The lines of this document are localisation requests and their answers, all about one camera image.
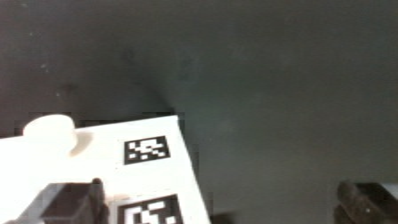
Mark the white drawer box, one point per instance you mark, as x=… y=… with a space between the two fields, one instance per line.
x=133 y=154

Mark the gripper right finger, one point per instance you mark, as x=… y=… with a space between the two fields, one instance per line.
x=369 y=203

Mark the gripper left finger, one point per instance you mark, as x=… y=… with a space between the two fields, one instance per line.
x=69 y=204

